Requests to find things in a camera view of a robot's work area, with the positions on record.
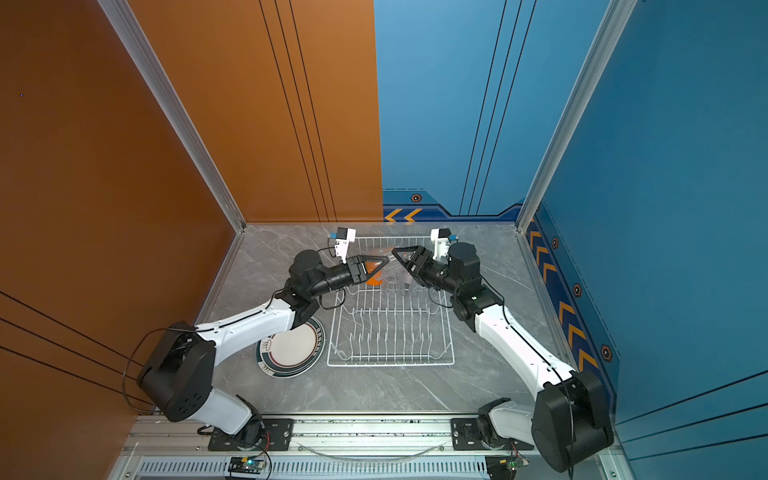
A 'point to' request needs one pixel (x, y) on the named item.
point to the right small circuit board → (504, 467)
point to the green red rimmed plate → (293, 354)
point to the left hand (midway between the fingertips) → (388, 262)
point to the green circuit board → (246, 465)
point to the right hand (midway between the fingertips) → (394, 258)
